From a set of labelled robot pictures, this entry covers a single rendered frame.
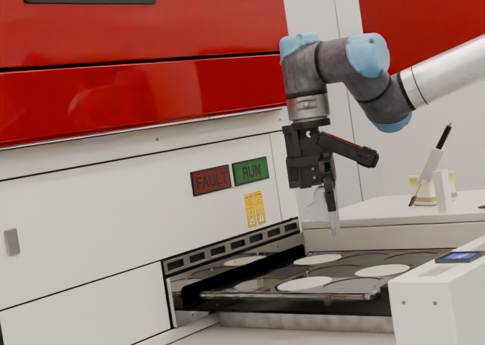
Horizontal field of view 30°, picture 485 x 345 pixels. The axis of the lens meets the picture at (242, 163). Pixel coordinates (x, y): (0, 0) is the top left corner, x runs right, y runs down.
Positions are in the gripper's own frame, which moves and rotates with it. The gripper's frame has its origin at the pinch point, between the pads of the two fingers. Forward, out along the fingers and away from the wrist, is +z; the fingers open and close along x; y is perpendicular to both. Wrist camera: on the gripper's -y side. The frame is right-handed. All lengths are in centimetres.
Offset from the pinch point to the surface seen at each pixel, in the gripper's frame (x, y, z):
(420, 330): 38.4, -12.0, 9.9
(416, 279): 37.6, -12.4, 3.1
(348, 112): -343, 10, -16
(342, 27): -349, 6, -63
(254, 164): -26.0, 17.3, -12.0
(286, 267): -18.7, 12.6, 9.2
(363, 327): 9.0, -2.6, 16.1
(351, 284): 6.1, -1.5, 9.2
